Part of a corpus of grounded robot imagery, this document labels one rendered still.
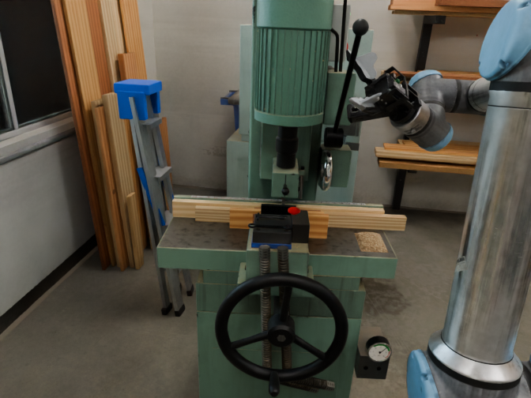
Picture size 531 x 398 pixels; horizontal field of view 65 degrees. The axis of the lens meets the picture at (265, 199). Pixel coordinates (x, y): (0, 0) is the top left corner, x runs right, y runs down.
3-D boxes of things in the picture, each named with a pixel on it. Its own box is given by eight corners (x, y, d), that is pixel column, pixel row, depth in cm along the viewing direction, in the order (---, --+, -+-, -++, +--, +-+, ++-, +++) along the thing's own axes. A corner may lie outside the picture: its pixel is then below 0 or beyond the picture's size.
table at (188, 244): (145, 290, 98) (143, 268, 95) (175, 230, 126) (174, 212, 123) (406, 302, 97) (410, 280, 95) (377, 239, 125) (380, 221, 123)
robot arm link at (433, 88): (443, 90, 123) (446, 125, 117) (403, 88, 123) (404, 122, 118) (455, 68, 114) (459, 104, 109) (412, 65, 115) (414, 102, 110)
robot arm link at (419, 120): (397, 113, 113) (401, 142, 108) (386, 105, 110) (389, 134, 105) (427, 96, 107) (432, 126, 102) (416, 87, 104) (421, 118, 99)
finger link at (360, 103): (367, 86, 88) (386, 84, 95) (344, 100, 92) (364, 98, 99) (373, 99, 88) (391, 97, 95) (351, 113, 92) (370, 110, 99)
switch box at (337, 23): (325, 61, 127) (330, 3, 121) (321, 58, 136) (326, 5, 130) (345, 62, 127) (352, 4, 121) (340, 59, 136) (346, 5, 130)
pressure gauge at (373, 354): (364, 367, 109) (369, 342, 106) (362, 356, 112) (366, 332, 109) (389, 368, 109) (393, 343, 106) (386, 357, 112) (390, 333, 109)
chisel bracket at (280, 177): (270, 202, 111) (272, 172, 108) (271, 183, 124) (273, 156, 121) (299, 204, 111) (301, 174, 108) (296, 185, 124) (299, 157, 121)
